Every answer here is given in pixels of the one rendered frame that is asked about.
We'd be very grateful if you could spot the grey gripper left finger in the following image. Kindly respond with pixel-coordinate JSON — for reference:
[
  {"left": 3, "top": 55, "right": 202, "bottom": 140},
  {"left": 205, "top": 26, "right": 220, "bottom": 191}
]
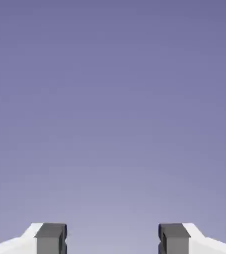
[{"left": 0, "top": 222, "right": 68, "bottom": 254}]

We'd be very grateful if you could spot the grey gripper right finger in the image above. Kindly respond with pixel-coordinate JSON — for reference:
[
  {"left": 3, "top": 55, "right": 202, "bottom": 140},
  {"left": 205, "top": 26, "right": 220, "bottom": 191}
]
[{"left": 157, "top": 222, "right": 226, "bottom": 254}]

